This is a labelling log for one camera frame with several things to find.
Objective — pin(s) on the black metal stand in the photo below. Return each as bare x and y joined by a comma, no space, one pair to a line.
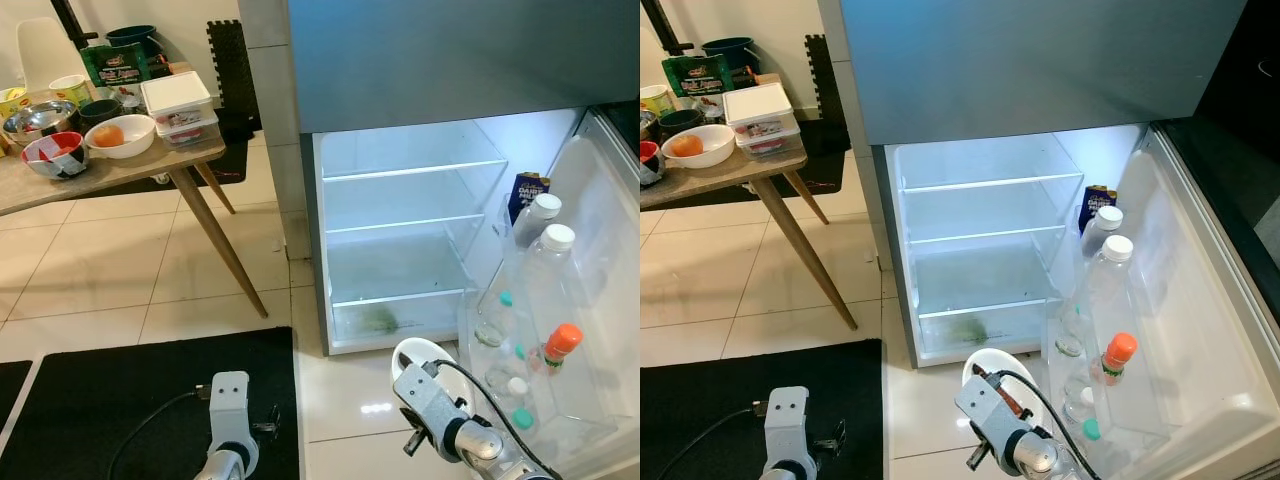
667,25
73,25

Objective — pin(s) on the orange fruit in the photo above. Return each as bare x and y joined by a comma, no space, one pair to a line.
686,146
108,136

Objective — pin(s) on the grey fridge door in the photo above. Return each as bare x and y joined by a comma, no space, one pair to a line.
1190,280
610,230

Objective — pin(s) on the yellow open noodle cup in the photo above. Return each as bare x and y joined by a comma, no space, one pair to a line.
655,100
70,92

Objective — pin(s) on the steel mixing bowl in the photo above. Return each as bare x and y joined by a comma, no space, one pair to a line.
647,125
45,115

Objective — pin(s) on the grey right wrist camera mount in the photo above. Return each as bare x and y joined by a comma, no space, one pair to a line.
985,415
425,400

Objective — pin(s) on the dark bowl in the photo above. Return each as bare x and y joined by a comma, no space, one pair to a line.
680,120
100,110

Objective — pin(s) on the black floor mat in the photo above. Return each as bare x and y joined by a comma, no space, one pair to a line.
720,430
10,395
100,420

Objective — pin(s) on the wooden table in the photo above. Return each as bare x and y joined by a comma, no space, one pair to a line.
720,180
120,172

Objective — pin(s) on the small white capped bottle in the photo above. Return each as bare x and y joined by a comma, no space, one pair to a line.
1088,396
517,387

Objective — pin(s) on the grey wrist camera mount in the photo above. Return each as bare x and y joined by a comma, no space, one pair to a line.
787,415
985,415
230,400
425,400

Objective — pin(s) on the grey steel fridge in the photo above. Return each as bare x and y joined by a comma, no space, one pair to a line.
450,60
1000,60

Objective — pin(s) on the glass fridge shelf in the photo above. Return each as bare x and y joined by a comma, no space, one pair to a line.
985,235
400,297
415,169
985,307
990,183
405,222

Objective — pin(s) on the green stock powder bag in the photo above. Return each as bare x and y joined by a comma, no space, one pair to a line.
115,65
698,78

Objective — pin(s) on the clear door shelf bin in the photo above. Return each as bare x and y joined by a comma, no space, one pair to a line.
1150,430
590,420

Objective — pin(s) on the white plastic chair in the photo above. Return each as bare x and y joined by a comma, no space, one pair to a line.
45,55

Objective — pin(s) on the green vegetable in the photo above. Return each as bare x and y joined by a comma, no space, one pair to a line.
380,322
968,332

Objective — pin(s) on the white lidded plastic container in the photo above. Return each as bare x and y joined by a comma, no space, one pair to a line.
178,92
760,103

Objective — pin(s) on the black foam puzzle mat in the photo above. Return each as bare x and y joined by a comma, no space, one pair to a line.
825,80
235,75

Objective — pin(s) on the brown sausage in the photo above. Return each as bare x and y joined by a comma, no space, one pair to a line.
1010,398

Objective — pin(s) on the orange capped clear bottle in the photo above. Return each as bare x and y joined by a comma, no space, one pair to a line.
563,340
1122,350

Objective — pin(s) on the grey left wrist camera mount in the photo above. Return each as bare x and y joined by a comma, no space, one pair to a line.
230,400
787,415

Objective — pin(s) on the red patterned bowl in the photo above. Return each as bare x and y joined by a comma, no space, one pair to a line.
650,175
35,165

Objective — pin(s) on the blue chocolate milk carton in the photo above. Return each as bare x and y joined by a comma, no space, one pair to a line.
525,190
1095,200

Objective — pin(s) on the blue plastic bucket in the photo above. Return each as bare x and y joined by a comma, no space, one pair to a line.
728,50
130,38

